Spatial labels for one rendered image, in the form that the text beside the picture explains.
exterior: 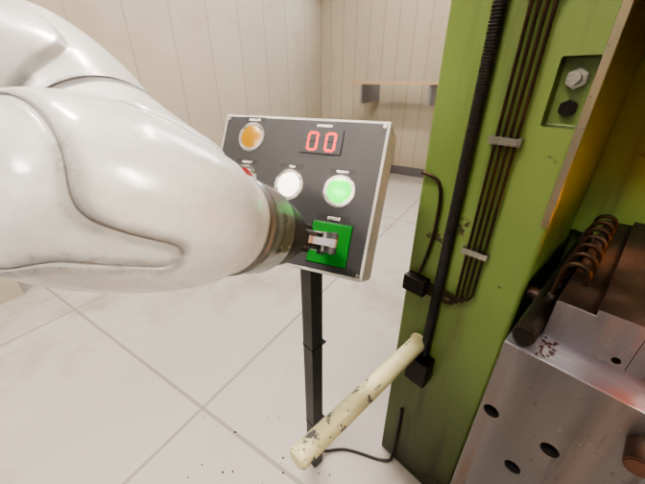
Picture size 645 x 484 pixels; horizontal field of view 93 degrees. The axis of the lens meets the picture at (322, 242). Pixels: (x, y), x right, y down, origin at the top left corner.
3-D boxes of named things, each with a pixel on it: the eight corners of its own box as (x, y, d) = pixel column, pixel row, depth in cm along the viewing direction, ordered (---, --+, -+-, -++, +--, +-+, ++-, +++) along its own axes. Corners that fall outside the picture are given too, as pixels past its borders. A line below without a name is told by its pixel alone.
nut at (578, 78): (570, 118, 48) (588, 66, 44) (551, 116, 49) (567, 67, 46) (575, 116, 50) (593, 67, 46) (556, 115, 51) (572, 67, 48)
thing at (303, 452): (304, 479, 58) (304, 464, 56) (288, 457, 62) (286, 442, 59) (426, 353, 85) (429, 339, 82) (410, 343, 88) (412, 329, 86)
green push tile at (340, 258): (344, 268, 53) (353, 226, 53) (304, 260, 55) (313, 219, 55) (347, 268, 55) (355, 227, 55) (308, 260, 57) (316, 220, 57)
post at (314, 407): (314, 469, 113) (308, 181, 62) (307, 460, 115) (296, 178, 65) (322, 460, 115) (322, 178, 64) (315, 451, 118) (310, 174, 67)
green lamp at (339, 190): (342, 207, 53) (343, 183, 51) (323, 201, 56) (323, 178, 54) (353, 204, 55) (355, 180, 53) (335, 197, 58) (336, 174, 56)
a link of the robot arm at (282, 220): (260, 286, 25) (291, 282, 30) (281, 176, 25) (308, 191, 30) (173, 264, 28) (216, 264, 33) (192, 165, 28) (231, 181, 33)
